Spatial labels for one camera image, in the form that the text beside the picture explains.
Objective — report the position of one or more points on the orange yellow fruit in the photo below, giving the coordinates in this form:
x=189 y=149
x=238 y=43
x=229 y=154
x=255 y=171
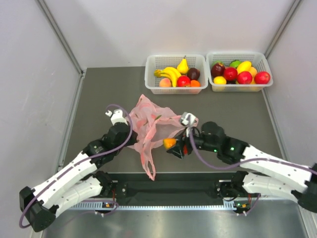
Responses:
x=169 y=143

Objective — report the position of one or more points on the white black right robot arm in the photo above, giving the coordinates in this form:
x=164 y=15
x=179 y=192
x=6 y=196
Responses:
x=262 y=174

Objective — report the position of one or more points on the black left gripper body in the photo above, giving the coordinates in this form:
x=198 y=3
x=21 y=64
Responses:
x=132 y=141

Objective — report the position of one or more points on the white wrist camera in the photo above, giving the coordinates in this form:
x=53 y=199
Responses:
x=188 y=120
x=116 y=116

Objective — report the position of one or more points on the yellow mango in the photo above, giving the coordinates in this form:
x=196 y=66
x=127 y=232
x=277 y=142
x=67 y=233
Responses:
x=244 y=66

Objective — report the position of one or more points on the black mounting rail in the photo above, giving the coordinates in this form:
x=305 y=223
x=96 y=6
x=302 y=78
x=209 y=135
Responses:
x=174 y=189

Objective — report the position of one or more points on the aluminium frame post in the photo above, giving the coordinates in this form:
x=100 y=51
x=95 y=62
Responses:
x=295 y=5
x=59 y=34

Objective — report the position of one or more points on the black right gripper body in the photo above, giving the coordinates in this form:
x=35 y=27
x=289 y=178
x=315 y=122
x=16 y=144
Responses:
x=200 y=144

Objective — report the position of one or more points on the aluminium frame post right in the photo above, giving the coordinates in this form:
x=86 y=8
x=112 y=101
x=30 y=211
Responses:
x=295 y=5

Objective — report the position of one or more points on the green lime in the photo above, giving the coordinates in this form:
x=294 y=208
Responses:
x=235 y=63

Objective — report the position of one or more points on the white right fruit basket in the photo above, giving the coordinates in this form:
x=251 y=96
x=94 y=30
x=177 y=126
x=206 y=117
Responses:
x=258 y=61

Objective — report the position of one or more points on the dark purple plum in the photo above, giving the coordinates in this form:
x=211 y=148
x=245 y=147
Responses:
x=193 y=73

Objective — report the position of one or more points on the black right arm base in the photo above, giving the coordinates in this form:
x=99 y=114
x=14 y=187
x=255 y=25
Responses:
x=226 y=191

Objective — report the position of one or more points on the orange tangerine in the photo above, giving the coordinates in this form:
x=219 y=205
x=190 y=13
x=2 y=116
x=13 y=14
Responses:
x=195 y=83

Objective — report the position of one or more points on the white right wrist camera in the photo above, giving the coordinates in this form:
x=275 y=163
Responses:
x=188 y=120

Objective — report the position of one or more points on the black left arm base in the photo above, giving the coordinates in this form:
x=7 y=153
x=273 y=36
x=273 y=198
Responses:
x=110 y=192

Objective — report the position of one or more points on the yellow pear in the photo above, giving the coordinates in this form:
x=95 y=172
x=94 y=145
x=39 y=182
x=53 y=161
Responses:
x=183 y=66

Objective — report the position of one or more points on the pale yellow fruit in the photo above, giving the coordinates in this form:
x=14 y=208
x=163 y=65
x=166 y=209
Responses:
x=253 y=71

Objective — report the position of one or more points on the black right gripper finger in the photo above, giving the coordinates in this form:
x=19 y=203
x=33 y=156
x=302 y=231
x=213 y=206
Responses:
x=179 y=139
x=176 y=151

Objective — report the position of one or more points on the aluminium frame post left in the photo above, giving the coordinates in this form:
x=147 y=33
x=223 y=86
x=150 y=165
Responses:
x=59 y=34

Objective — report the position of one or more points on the yellow banana bunch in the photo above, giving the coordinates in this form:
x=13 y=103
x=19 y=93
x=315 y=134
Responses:
x=169 y=72

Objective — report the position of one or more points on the white fruit basket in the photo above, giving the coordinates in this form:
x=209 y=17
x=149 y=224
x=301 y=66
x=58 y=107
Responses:
x=155 y=62
x=258 y=61

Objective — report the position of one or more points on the dark red apple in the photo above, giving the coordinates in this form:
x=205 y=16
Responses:
x=217 y=69

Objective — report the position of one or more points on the pink plastic bag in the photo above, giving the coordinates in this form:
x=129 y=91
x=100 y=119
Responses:
x=153 y=124

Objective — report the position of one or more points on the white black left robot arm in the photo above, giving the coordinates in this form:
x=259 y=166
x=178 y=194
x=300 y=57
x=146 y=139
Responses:
x=79 y=180

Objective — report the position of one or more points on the peach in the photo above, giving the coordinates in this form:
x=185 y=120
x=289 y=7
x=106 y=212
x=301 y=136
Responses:
x=165 y=82

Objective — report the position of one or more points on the white left fruit basket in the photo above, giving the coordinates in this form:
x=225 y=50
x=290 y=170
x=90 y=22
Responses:
x=155 y=62

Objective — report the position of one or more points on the yellow lemon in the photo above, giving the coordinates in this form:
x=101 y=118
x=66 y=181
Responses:
x=220 y=80

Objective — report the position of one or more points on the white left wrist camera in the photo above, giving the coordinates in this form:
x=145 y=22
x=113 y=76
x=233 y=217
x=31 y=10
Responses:
x=116 y=116

